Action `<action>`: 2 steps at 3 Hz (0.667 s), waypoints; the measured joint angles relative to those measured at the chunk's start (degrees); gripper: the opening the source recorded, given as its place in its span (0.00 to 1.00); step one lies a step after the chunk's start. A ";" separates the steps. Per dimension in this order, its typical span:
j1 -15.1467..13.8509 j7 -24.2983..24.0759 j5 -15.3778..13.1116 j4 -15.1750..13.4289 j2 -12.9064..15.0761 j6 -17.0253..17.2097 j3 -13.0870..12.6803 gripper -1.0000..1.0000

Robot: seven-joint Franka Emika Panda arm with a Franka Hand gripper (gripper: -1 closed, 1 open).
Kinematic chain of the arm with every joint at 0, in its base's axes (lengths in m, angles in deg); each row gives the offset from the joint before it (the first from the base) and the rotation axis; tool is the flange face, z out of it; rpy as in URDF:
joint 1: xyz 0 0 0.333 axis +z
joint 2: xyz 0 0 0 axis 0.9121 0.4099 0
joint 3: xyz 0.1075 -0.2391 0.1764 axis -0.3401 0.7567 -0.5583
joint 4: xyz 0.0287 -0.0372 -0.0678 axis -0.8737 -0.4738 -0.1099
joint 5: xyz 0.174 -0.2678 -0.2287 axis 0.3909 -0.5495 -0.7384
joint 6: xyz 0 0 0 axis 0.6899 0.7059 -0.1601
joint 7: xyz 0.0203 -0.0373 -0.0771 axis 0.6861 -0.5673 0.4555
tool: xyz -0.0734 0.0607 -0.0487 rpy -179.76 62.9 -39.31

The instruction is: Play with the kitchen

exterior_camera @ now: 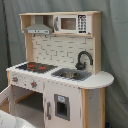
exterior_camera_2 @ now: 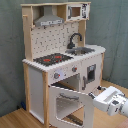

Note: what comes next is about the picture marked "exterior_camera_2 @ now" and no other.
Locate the white oven door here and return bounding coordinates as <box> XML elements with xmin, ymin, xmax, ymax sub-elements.
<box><xmin>49</xmin><ymin>86</ymin><xmax>94</xmax><ymax>128</ymax></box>

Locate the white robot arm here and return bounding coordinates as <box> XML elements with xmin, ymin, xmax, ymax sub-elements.
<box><xmin>89</xmin><ymin>86</ymin><xmax>128</xmax><ymax>118</ymax></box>

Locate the wooden toy kitchen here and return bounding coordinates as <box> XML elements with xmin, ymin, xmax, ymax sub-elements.
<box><xmin>22</xmin><ymin>2</ymin><xmax>105</xmax><ymax>128</ymax></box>

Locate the right red oven knob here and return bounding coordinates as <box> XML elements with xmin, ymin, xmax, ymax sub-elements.
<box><xmin>71</xmin><ymin>66</ymin><xmax>78</xmax><ymax>73</ymax></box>

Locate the red oven knob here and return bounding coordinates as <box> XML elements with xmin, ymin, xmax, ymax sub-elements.
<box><xmin>71</xmin><ymin>66</ymin><xmax>78</xmax><ymax>73</ymax></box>
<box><xmin>54</xmin><ymin>73</ymin><xmax>60</xmax><ymax>79</ymax></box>

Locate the left red oven knob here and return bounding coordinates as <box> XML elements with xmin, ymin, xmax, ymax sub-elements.
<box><xmin>54</xmin><ymin>73</ymin><xmax>60</xmax><ymax>79</ymax></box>

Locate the black toy stovetop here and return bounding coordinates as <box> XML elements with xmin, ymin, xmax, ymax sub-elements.
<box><xmin>34</xmin><ymin>53</ymin><xmax>71</xmax><ymax>66</ymax></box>

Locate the grey toy sink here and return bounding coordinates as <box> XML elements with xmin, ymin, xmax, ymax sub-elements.
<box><xmin>66</xmin><ymin>47</ymin><xmax>94</xmax><ymax>56</ymax></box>

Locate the black toy faucet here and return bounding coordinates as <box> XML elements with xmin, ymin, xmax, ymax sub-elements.
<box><xmin>66</xmin><ymin>32</ymin><xmax>83</xmax><ymax>50</ymax></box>

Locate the white cabinet door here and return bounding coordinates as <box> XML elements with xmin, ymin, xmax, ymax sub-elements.
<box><xmin>80</xmin><ymin>55</ymin><xmax>102</xmax><ymax>94</ymax></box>

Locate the grey range hood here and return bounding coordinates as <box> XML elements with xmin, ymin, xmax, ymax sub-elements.
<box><xmin>34</xmin><ymin>6</ymin><xmax>64</xmax><ymax>27</ymax></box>

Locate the toy microwave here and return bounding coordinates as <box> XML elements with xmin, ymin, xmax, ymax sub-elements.
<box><xmin>67</xmin><ymin>4</ymin><xmax>90</xmax><ymax>21</ymax></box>

